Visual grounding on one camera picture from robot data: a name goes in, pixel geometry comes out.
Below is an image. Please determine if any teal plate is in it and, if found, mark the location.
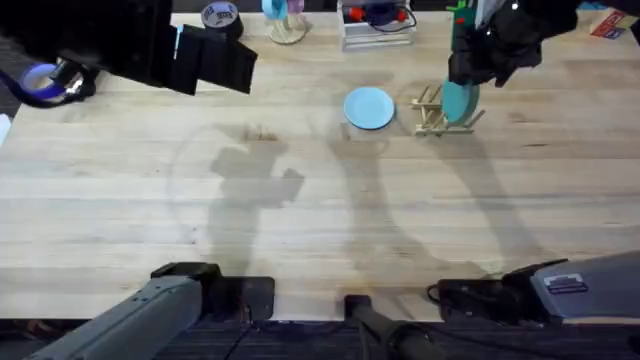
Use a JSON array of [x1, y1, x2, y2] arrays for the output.
[[440, 79, 482, 127]]

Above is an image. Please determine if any small wooden peg rack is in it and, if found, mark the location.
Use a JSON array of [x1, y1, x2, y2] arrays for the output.
[[410, 83, 486, 138]]

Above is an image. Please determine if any grey tape roll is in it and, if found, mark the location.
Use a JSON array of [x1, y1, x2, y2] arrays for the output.
[[200, 0, 245, 41]]

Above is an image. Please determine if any wooden cup stand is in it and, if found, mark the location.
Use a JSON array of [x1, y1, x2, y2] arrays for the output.
[[265, 10, 309, 46]]

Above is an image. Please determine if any light blue cup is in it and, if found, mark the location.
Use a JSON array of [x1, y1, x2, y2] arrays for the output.
[[260, 0, 290, 22]]

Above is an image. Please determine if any clear plastic box with tools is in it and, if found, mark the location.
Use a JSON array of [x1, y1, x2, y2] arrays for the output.
[[336, 0, 418, 53]]

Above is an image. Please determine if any light blue plate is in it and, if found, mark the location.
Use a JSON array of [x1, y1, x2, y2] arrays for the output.
[[342, 86, 397, 131]]

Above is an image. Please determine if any red and blue box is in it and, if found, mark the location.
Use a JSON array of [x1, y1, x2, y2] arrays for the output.
[[588, 8, 627, 41]]

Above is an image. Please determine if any blue tape roll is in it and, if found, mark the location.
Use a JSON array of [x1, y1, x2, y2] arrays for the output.
[[18, 58, 99, 107]]

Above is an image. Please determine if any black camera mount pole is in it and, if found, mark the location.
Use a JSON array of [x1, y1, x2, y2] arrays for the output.
[[343, 294, 447, 360]]

